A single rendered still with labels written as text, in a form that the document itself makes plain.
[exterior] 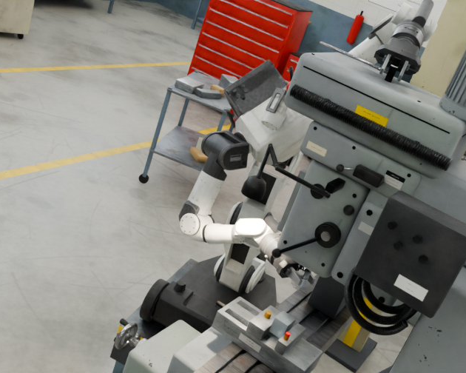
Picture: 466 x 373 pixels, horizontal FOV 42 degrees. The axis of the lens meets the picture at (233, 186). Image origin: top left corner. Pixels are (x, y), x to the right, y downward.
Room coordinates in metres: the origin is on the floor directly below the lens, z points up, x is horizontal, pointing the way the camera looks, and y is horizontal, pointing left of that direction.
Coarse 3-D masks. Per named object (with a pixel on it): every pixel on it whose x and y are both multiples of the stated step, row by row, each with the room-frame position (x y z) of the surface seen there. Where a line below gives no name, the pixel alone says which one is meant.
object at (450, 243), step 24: (384, 216) 1.26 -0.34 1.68; (408, 216) 1.24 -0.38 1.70; (432, 216) 1.23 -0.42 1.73; (384, 240) 1.25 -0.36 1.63; (408, 240) 1.23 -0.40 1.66; (432, 240) 1.21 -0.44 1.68; (456, 240) 1.19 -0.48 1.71; (360, 264) 1.26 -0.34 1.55; (384, 264) 1.24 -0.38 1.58; (408, 264) 1.22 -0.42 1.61; (432, 264) 1.20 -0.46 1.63; (456, 264) 1.18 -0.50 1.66; (384, 288) 1.23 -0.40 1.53; (408, 288) 1.21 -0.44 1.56; (432, 288) 1.19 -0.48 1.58; (432, 312) 1.18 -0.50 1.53
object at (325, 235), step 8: (320, 224) 1.56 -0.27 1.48; (328, 224) 1.55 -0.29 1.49; (320, 232) 1.55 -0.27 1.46; (328, 232) 1.54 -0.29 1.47; (336, 232) 1.54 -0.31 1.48; (312, 240) 1.56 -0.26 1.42; (320, 240) 1.55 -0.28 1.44; (328, 240) 1.54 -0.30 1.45; (336, 240) 1.53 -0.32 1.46; (288, 248) 1.58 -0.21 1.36; (296, 248) 1.57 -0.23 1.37
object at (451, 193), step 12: (456, 168) 1.55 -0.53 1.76; (420, 180) 1.50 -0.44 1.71; (432, 180) 1.49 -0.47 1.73; (444, 180) 1.47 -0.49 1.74; (456, 180) 1.47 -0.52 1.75; (372, 192) 1.54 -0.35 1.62; (420, 192) 1.49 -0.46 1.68; (432, 192) 1.48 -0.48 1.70; (444, 192) 1.47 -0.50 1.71; (456, 192) 1.46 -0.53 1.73; (384, 204) 1.52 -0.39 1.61; (432, 204) 1.47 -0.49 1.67; (444, 204) 1.46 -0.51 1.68; (456, 204) 1.45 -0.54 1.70; (456, 216) 1.45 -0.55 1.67
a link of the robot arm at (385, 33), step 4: (388, 24) 2.09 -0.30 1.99; (392, 24) 2.09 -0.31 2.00; (384, 28) 2.09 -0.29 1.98; (388, 28) 2.09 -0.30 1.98; (392, 28) 2.06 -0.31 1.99; (376, 32) 2.11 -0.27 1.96; (380, 32) 2.10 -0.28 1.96; (384, 32) 2.09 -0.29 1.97; (388, 32) 2.09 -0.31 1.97; (392, 32) 2.07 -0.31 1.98; (380, 36) 2.11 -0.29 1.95; (384, 36) 2.10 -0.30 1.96; (388, 36) 2.09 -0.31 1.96; (384, 40) 2.10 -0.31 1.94; (388, 40) 2.09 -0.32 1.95
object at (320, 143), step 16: (320, 128) 1.61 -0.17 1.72; (304, 144) 1.62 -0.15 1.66; (320, 144) 1.60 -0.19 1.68; (336, 144) 1.59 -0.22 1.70; (352, 144) 1.57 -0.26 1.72; (320, 160) 1.60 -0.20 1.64; (336, 160) 1.58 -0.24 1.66; (352, 160) 1.56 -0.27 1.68; (368, 160) 1.54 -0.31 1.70; (384, 160) 1.53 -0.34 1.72; (352, 176) 1.55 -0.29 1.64; (384, 176) 1.52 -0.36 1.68; (400, 176) 1.51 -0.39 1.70; (416, 176) 1.49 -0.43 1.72; (384, 192) 1.52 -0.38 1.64
